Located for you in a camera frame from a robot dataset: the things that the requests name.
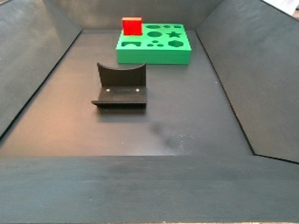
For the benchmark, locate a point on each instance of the black curved fixture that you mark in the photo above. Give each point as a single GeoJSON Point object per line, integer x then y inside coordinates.
{"type": "Point", "coordinates": [122, 87]}

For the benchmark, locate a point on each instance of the green shape sorting board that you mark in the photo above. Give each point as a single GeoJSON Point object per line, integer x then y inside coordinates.
{"type": "Point", "coordinates": [162, 45]}

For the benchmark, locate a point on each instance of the red cube block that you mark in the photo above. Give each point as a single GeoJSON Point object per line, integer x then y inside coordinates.
{"type": "Point", "coordinates": [133, 26]}

